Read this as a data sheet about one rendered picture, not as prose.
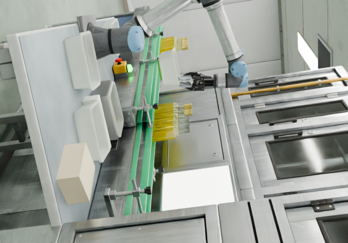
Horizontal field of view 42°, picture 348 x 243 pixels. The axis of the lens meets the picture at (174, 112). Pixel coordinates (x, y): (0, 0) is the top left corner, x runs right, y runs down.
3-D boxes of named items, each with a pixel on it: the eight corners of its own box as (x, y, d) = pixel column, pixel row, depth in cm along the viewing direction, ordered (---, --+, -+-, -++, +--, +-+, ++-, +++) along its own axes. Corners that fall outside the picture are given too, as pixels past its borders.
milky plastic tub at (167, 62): (154, 54, 214) (172, 51, 213) (158, 49, 236) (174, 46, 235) (161, 89, 218) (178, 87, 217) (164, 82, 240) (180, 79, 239)
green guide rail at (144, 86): (133, 111, 223) (149, 108, 222) (133, 109, 222) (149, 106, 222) (150, 10, 376) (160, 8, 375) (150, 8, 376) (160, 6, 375)
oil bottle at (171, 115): (139, 131, 234) (180, 126, 233) (137, 122, 232) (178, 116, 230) (140, 126, 239) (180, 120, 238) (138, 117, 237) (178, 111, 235)
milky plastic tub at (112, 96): (101, 142, 204) (120, 139, 203) (89, 98, 193) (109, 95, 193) (106, 123, 219) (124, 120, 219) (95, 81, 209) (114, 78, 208)
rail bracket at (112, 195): (96, 225, 167) (156, 217, 165) (84, 189, 159) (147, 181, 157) (98, 216, 171) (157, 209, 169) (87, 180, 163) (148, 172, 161)
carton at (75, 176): (55, 179, 142) (78, 176, 141) (64, 145, 155) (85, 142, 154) (67, 204, 149) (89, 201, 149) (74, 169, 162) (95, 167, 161)
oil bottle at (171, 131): (138, 144, 225) (180, 138, 223) (135, 134, 222) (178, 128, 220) (139, 138, 229) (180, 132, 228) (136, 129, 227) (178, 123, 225)
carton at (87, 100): (95, 154, 192) (109, 152, 192) (82, 101, 184) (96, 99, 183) (98, 148, 198) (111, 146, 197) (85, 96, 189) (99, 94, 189)
